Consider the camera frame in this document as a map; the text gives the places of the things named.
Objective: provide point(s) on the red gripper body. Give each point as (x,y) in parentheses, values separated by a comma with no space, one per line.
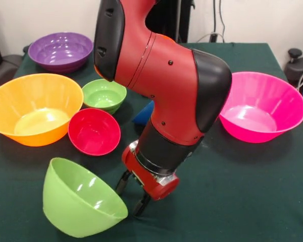
(151,180)

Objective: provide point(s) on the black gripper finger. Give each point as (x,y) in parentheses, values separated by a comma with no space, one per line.
(121,182)
(141,205)

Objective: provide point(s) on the large light green bowl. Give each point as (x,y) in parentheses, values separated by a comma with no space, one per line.
(78,201)

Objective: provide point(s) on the small red bowl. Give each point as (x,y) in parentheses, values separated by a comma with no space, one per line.
(93,131)

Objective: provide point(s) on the small blue bowl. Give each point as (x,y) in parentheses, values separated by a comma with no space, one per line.
(145,114)

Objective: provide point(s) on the large pink bowl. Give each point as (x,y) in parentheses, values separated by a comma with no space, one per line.
(260,106)

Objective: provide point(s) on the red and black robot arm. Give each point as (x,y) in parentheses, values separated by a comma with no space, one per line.
(161,88)

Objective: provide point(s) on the dark green tablecloth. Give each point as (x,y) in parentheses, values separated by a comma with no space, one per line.
(217,201)

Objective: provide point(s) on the small green bowl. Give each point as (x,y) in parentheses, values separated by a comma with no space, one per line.
(103,94)

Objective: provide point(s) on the large yellow-orange bowl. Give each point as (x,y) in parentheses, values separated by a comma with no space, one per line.
(35,108)

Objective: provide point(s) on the purple bowl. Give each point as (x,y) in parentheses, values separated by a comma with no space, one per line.
(60,50)

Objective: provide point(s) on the black power plug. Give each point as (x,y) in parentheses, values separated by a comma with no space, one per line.
(214,37)

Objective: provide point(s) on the small black knob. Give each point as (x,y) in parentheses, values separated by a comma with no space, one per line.
(26,49)

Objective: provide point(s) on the black round base with knob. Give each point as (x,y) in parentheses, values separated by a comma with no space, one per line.
(300,68)

